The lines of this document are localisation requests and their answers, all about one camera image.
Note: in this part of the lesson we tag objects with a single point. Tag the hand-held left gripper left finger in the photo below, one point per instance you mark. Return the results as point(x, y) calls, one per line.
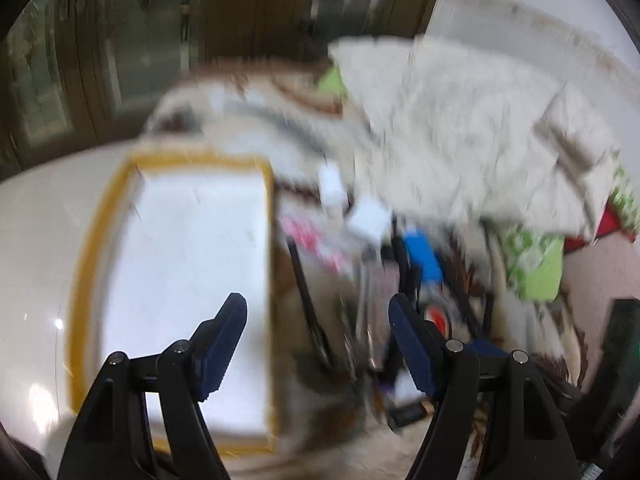
point(220, 345)

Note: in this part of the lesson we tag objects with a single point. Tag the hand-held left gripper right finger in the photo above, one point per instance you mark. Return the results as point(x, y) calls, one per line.
point(415, 350)

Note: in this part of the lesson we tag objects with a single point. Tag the red and white round item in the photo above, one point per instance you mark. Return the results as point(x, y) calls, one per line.
point(437, 317)

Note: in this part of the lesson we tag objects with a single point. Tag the clear plastic tube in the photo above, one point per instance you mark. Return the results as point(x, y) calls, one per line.
point(367, 295)

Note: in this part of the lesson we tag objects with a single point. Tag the white foam box yellow tape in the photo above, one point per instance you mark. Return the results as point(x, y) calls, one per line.
point(200, 235)

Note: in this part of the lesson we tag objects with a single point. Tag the blue battery pack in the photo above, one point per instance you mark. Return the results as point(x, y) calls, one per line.
point(422, 255)

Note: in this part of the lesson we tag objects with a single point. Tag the green printed pillowcase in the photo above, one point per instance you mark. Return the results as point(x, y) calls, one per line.
point(535, 260)

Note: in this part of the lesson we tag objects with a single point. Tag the red cloth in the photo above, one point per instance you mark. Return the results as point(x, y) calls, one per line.
point(612, 220)

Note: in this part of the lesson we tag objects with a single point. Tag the pink and white tube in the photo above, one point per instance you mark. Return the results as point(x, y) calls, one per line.
point(310, 242)

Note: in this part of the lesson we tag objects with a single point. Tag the white power adapter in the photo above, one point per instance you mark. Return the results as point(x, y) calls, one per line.
point(367, 217)

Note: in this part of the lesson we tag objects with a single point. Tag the white plastic bottle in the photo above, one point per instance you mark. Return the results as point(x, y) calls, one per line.
point(329, 185)

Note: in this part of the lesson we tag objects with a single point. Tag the white leaf-print quilt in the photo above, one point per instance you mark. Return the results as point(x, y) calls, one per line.
point(475, 135)

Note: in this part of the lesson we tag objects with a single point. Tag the wooden glass-door cabinet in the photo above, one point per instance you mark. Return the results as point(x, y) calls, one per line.
point(250, 10)

